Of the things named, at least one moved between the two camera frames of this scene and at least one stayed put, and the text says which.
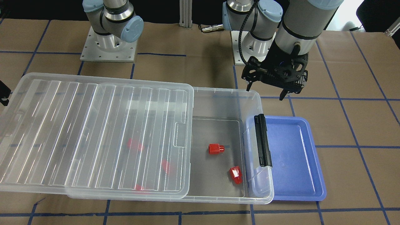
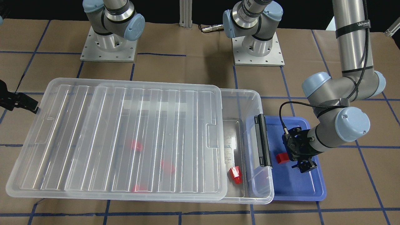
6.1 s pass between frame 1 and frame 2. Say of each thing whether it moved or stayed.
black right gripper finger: moved
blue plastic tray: stayed
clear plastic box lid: moved
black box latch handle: stayed
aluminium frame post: stayed
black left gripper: moved
